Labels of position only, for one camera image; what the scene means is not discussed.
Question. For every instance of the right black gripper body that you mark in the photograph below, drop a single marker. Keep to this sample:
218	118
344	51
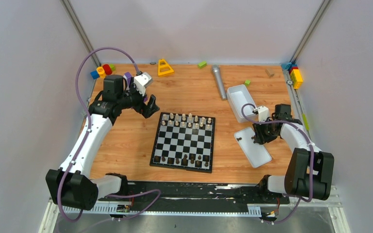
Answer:
264	132

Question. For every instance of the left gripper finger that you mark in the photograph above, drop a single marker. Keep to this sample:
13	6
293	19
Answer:
146	111
152	106

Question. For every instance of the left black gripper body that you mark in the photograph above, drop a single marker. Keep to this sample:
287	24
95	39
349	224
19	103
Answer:
144	104

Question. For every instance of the black white chessboard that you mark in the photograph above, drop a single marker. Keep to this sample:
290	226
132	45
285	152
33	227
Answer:
184	142

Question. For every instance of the silver microphone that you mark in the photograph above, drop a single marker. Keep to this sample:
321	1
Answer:
218	80

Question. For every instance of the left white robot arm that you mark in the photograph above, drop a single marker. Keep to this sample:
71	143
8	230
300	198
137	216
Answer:
70	184

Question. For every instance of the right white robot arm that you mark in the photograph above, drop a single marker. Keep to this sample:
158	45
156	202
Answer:
310	170

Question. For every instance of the dark chess pieces pile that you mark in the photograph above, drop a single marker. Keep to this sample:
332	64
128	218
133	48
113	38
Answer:
246	139

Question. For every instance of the white box lid tray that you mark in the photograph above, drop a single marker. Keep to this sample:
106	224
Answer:
256	154

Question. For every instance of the purple metronome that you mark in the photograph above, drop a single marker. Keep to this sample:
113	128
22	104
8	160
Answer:
128	77

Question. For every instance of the yellow triangle toy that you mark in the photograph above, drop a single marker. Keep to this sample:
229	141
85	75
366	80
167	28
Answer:
164	68

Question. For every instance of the red cylinder block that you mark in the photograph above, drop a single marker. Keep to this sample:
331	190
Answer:
107	69

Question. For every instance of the white box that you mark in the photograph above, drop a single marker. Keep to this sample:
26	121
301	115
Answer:
237	96

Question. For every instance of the yellow cylinder block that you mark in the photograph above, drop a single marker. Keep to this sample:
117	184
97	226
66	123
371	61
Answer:
101	72

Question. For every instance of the blue block left corner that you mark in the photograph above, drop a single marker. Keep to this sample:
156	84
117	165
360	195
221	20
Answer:
94	74

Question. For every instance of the brown wooden block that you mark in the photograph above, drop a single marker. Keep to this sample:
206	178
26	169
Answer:
270	73

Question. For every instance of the green block top centre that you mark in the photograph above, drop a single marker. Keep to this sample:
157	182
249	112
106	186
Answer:
202	64

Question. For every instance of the yellow brick stack right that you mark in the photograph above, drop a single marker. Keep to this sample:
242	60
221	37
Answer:
296	78

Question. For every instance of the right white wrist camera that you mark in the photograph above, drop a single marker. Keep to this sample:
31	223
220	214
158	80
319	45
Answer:
262	113

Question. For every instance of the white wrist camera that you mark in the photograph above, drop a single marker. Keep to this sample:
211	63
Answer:
262	113
142	81

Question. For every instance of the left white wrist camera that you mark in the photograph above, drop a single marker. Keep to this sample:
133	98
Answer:
142	81

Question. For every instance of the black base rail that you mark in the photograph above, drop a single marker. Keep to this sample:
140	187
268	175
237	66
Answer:
198	197

